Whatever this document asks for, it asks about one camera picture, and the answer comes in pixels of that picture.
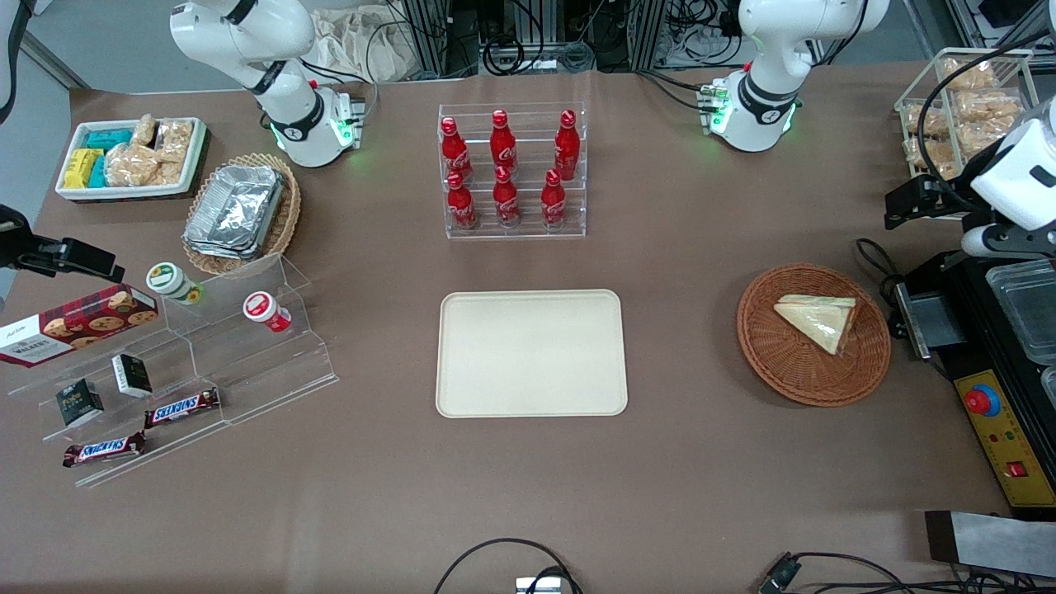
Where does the clear acrylic step stand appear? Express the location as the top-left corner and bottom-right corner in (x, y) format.
(7, 254), (340, 489)

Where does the triangle sandwich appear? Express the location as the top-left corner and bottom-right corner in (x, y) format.
(773, 295), (858, 356)

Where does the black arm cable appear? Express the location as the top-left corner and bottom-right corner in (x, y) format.
(917, 31), (1056, 212)

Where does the white wire rack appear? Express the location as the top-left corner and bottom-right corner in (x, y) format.
(895, 48), (1042, 220)

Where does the stack of foil trays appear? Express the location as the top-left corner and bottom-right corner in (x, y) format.
(183, 165), (286, 261)

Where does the small black box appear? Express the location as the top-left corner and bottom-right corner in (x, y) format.
(111, 353), (154, 399)
(55, 378), (106, 428)

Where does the black connector with cable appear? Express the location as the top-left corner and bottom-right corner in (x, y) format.
(757, 551), (1056, 594)

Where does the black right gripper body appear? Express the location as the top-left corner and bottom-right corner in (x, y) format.
(0, 204), (37, 272)

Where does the red lid yogurt cup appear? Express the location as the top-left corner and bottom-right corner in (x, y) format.
(243, 291), (292, 334)

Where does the beige cloth bag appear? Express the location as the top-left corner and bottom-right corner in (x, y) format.
(309, 7), (423, 83)

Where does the beige plastic tray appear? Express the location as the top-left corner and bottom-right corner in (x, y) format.
(436, 289), (629, 419)

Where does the red tartan cookie box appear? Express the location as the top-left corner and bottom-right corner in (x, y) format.
(0, 285), (159, 369)

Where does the round brown wicker basket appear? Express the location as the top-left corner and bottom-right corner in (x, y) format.
(736, 262), (893, 408)

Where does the aluminium frame post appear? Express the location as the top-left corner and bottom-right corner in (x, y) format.
(402, 0), (451, 78)
(629, 0), (671, 72)

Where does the black sealing machine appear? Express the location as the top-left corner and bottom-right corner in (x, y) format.
(893, 247), (1056, 518)

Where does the grey flat slab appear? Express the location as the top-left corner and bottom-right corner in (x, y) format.
(924, 510), (1056, 578)

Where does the oval tan wicker basket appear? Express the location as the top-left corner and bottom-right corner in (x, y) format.
(181, 153), (302, 277)

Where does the black machine power cable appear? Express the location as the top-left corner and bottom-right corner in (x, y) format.
(854, 238), (910, 341)

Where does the white rectangular snack bin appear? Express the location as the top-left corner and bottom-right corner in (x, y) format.
(55, 117), (207, 202)

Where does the snickers chocolate bar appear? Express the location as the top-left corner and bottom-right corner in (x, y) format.
(144, 388), (221, 430)
(63, 431), (147, 469)

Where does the clear plastic container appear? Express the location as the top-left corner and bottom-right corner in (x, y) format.
(985, 259), (1056, 365)

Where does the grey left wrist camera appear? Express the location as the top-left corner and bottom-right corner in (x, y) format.
(960, 221), (1056, 262)

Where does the red cola bottle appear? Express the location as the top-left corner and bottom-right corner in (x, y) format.
(554, 110), (581, 181)
(540, 169), (568, 229)
(440, 116), (474, 184)
(493, 166), (521, 229)
(490, 110), (518, 172)
(446, 172), (479, 230)

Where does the yellow snack pack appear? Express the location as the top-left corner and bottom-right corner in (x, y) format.
(64, 148), (104, 190)

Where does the red emergency stop button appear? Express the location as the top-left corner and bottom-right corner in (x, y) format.
(964, 384), (1002, 419)

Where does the clear acrylic bottle rack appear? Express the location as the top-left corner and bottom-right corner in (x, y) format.
(437, 101), (588, 241)

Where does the green lid yogurt cup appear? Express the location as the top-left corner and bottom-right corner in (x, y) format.
(146, 262), (205, 307)

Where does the black looped cable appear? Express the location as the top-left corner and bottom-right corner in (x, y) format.
(432, 538), (583, 594)

